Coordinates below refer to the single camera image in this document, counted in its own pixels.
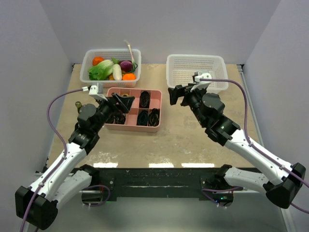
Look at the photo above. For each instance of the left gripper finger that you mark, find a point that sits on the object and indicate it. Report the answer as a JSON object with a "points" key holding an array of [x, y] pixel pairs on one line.
{"points": [[122, 109], [123, 101]]}

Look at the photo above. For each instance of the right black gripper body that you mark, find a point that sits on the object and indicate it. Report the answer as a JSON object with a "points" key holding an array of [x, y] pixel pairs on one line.
{"points": [[193, 98]]}

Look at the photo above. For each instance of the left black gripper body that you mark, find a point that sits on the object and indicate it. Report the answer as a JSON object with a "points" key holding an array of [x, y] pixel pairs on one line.
{"points": [[107, 108]]}

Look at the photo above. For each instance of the brown patterned tie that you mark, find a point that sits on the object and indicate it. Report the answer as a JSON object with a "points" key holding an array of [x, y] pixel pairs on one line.
{"points": [[144, 99]]}

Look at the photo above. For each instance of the pink divided organizer tray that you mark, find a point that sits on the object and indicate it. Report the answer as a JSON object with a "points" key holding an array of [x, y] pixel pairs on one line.
{"points": [[131, 122]]}

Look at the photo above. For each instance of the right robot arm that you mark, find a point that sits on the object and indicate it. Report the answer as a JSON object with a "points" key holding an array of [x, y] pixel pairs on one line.
{"points": [[279, 180]]}

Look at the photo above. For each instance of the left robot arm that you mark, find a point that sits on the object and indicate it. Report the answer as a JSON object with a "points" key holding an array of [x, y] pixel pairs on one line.
{"points": [[40, 203]]}

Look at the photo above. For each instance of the rolled dark blue tie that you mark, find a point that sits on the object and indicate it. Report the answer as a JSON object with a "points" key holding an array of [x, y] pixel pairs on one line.
{"points": [[117, 119]]}

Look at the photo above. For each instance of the white empty basket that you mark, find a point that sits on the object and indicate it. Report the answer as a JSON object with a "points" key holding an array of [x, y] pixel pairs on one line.
{"points": [[181, 68]]}

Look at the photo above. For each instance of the orange front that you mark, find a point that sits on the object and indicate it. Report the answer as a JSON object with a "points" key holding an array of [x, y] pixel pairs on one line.
{"points": [[129, 77]]}

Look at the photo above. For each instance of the white radish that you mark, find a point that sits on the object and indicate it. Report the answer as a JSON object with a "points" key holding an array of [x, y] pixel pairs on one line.
{"points": [[117, 72]]}

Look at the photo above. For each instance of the rolled black orange tie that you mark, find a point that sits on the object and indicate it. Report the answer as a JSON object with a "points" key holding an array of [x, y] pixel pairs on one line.
{"points": [[154, 117]]}

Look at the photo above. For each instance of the green glass bottle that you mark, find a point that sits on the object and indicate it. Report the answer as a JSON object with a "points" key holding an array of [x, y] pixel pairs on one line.
{"points": [[78, 105]]}

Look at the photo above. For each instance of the purple onion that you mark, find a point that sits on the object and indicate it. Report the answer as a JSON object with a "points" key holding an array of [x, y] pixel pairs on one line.
{"points": [[126, 66]]}

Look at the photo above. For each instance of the green lettuce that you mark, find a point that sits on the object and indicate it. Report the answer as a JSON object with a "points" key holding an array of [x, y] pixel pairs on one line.
{"points": [[101, 71]]}

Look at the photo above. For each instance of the green onion stalk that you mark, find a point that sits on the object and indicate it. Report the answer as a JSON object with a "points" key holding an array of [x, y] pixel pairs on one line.
{"points": [[132, 58]]}

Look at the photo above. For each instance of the orange tomato back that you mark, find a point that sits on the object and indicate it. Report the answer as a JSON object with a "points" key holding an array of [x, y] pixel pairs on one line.
{"points": [[97, 60]]}

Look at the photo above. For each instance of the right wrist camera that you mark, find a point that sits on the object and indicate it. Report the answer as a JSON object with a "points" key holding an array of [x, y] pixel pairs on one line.
{"points": [[201, 79]]}

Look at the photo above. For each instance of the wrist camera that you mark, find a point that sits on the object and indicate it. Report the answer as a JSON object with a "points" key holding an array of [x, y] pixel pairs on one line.
{"points": [[201, 79], [95, 91]]}

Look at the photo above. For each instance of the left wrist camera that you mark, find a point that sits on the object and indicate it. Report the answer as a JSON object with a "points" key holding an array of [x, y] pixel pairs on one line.
{"points": [[95, 91]]}

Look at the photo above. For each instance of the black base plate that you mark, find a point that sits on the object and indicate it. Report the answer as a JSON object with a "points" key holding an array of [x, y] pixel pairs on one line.
{"points": [[110, 184]]}

